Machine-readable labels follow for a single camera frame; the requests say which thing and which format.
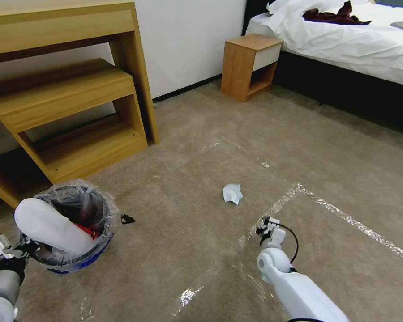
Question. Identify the wooden bedside table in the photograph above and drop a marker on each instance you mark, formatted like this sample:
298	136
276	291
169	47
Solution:
245	67

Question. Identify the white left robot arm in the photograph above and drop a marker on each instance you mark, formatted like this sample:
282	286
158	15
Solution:
50	228

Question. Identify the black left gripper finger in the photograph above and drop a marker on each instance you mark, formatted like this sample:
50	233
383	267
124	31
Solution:
29	249

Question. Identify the small black scrap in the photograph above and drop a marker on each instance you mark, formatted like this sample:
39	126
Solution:
127	219

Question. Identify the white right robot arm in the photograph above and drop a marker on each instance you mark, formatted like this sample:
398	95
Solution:
299	291

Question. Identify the black bed frame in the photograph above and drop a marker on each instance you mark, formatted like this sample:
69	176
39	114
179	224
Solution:
339	84

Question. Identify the red trash piece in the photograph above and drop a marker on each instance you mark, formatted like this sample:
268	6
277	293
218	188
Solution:
89	230

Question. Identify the black baseboard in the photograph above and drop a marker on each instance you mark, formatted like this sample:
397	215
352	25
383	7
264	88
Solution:
188	89

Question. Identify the white bedding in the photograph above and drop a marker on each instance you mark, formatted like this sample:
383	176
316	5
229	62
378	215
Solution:
339	37

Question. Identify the wooden desk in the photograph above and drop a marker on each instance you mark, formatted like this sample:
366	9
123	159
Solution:
70	84

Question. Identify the dark red cloth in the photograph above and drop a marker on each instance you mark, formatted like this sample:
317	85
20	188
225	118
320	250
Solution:
336	16

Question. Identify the crumpled white blue paper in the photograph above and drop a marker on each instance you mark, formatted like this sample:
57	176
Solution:
232	194

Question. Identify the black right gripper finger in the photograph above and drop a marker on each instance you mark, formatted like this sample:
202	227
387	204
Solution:
274	221
261	224

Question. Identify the clear plastic bin liner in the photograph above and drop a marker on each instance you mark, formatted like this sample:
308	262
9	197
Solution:
97	201

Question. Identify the round trash bin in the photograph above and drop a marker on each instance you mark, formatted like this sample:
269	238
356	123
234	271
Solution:
97	241

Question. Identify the long clear tape strip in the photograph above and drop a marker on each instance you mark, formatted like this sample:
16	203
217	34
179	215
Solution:
342	216

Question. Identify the short clear tape strip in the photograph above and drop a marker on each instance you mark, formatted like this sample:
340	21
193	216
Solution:
211	146

